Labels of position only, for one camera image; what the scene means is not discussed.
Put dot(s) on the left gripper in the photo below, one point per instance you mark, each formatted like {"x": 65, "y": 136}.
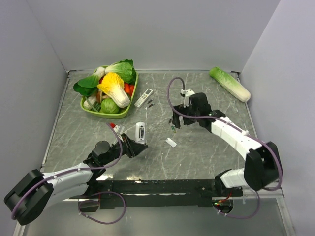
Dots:
{"x": 132, "y": 147}

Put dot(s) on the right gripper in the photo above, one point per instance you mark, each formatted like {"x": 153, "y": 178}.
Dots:
{"x": 175, "y": 121}

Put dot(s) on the white remote with coloured buttons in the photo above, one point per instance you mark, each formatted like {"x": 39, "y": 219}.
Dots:
{"x": 140, "y": 132}

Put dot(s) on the white battery cover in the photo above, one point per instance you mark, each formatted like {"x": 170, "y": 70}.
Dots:
{"x": 171, "y": 142}

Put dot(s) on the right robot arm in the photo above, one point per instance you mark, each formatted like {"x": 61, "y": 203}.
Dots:
{"x": 262, "y": 162}

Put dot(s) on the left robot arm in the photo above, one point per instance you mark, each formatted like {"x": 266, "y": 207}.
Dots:
{"x": 37, "y": 191}

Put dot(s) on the white air conditioner remote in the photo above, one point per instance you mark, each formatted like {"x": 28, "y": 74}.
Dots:
{"x": 143, "y": 98}

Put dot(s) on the green plastic basket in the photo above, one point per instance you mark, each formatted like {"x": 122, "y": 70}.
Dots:
{"x": 100, "y": 96}

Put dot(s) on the long napa cabbage toy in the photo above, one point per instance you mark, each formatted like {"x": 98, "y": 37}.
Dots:
{"x": 230, "y": 84}

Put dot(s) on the red tomato toys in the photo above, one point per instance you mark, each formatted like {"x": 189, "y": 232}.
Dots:
{"x": 129, "y": 88}

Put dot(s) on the white mushroom toy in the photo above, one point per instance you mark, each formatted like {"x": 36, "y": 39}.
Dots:
{"x": 89, "y": 102}

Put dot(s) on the yellow napa cabbage toy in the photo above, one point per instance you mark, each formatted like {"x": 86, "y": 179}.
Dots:
{"x": 113, "y": 86}

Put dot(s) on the green lettuce toy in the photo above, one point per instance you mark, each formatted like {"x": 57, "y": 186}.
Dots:
{"x": 124, "y": 69}

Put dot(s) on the bok choy toy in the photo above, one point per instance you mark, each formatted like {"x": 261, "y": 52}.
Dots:
{"x": 88, "y": 85}

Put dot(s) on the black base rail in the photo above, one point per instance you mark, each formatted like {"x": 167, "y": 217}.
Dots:
{"x": 158, "y": 193}

